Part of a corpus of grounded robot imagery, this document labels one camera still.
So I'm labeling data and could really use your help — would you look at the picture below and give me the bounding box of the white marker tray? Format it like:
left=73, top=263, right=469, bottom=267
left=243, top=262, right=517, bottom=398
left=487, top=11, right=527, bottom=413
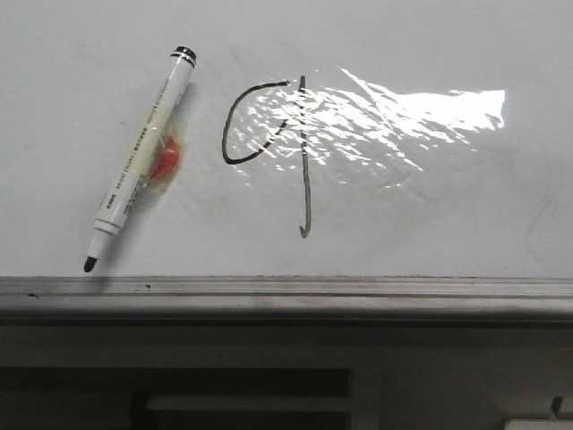
left=503, top=418, right=573, bottom=430

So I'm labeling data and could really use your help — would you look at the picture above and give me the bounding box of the white whiteboard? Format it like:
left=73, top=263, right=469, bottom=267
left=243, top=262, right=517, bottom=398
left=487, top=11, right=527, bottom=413
left=1, top=1, right=572, bottom=278

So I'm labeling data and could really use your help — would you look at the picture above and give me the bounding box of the aluminium whiteboard frame rail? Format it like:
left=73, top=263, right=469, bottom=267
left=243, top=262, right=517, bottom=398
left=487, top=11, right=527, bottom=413
left=1, top=275, right=572, bottom=323

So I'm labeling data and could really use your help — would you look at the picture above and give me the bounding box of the red magnet taped to marker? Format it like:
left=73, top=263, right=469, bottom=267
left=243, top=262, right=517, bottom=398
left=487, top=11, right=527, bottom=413
left=145, top=116, right=186, bottom=195

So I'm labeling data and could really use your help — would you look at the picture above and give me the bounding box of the white black whiteboard marker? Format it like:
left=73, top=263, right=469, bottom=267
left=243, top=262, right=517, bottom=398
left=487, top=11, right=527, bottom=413
left=84, top=46, right=197, bottom=273

